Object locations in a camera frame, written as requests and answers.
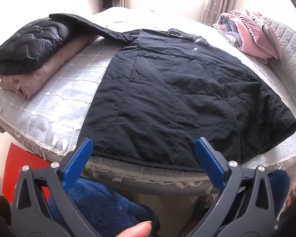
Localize black padded coat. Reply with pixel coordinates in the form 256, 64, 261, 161
51, 13, 296, 172

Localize person's left hand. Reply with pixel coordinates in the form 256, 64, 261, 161
116, 221, 152, 237

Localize grey quilted headboard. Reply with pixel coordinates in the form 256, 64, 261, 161
262, 16, 296, 107

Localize red box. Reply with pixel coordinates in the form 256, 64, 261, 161
1, 142, 52, 204

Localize blue fleece trousers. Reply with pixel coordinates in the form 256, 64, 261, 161
49, 170, 290, 236

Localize grey tufted bedspread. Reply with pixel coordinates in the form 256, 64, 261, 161
0, 7, 296, 196

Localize pink and grey bedding pile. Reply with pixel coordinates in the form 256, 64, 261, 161
213, 10, 282, 61

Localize folded pink floral quilt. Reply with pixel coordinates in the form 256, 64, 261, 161
0, 34, 99, 100

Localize beige curtain right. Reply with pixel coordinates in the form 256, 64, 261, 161
199, 0, 236, 26

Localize folded black quilted jacket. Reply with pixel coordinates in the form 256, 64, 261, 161
0, 18, 77, 75

